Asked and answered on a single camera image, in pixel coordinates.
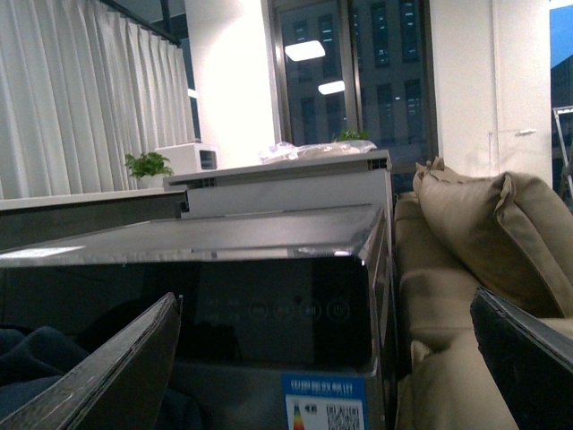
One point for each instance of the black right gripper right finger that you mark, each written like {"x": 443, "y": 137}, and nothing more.
{"x": 530, "y": 362}

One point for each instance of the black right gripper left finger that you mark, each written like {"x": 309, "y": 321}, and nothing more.
{"x": 119, "y": 386}

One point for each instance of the navy blue garment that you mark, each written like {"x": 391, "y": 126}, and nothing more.
{"x": 33, "y": 360}

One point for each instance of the grey front-load washing machine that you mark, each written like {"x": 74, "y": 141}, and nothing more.
{"x": 292, "y": 292}

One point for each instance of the beige sofa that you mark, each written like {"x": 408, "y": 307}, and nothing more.
{"x": 447, "y": 384}

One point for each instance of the beige sofa cushion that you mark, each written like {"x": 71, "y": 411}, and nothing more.
{"x": 512, "y": 232}

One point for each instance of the blue white energy label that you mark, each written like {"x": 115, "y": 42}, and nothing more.
{"x": 315, "y": 401}

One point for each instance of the green potted plant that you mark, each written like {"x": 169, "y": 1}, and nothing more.
{"x": 149, "y": 169}

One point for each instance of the white box appliance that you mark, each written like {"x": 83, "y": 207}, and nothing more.
{"x": 191, "y": 157}

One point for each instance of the grey white counter cabinet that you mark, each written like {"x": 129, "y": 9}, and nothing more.
{"x": 284, "y": 186}

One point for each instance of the clear plastic bag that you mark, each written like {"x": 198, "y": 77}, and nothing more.
{"x": 286, "y": 151}

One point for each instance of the small green plant by window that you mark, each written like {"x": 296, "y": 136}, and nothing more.
{"x": 351, "y": 135}

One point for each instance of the white pleated curtain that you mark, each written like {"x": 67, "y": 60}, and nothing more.
{"x": 82, "y": 87}

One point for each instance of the dark glass window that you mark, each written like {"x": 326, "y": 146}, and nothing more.
{"x": 364, "y": 67}

